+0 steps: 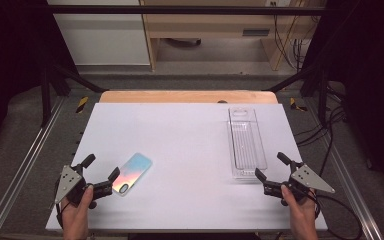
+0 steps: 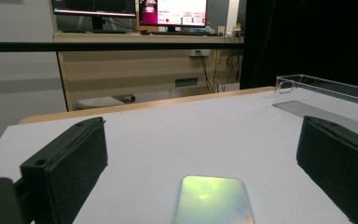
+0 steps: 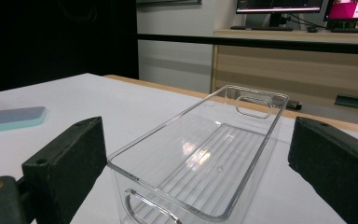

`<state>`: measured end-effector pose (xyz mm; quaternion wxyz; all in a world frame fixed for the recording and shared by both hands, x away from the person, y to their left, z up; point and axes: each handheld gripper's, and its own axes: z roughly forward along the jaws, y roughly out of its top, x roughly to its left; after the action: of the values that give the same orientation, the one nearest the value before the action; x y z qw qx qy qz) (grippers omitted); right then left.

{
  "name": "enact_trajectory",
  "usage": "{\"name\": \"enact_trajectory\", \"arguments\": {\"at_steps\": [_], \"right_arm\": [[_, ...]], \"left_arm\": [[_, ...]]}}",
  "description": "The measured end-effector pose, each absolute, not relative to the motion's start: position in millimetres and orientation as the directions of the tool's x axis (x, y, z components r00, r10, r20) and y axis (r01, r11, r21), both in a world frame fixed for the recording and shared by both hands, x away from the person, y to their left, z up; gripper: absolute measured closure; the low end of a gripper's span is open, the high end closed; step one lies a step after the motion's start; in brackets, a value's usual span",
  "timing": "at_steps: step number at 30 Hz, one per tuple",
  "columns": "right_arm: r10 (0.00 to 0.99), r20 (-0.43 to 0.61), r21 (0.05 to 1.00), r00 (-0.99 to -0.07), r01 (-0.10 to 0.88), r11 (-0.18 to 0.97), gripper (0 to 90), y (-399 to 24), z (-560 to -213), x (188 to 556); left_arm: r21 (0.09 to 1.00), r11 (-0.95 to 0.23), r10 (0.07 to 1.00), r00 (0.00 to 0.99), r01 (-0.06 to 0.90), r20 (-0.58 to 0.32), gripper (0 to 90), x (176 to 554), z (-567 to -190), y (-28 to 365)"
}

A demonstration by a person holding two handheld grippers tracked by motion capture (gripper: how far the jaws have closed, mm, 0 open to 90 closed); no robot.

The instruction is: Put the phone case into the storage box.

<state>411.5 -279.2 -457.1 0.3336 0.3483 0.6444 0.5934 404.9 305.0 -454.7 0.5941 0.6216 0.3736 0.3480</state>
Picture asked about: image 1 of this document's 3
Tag clear plastic packaging tray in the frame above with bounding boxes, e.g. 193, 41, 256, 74
227, 105, 269, 183

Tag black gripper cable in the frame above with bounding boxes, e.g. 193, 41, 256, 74
313, 192, 364, 240

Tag black curtain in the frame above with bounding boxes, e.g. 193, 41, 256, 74
0, 0, 81, 161
301, 0, 384, 198

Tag person's right hand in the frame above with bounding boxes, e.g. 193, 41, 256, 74
279, 184, 320, 233

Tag white table sheet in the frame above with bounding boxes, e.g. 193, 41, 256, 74
45, 101, 328, 232

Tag bundle of floor cables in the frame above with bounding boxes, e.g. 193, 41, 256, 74
294, 83, 349, 178

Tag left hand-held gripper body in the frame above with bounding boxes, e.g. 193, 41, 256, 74
53, 163, 114, 210

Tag iridescent phone case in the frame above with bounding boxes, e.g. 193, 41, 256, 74
111, 152, 154, 198

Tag hanging desk cables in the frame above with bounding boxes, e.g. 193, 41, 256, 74
272, 1, 313, 72

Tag light wooden table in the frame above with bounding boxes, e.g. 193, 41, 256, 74
99, 89, 279, 104

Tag person's left hand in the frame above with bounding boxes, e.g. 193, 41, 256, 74
59, 184, 95, 232

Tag black frame crossbar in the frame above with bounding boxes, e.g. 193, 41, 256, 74
46, 4, 328, 16

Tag black frame strut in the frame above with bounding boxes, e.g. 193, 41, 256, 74
263, 63, 330, 125
40, 59, 110, 128

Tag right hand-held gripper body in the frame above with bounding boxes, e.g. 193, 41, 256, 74
263, 161, 336, 207

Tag light wooden desk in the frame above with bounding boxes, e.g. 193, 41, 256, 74
139, 0, 328, 72

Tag yellow black hazard tape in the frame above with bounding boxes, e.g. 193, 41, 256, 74
288, 96, 309, 113
75, 95, 90, 115

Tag white cabinet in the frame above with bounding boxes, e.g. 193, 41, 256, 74
46, 0, 152, 66

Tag aluminium floor rail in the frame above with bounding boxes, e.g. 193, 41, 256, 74
303, 99, 384, 240
0, 96, 65, 240

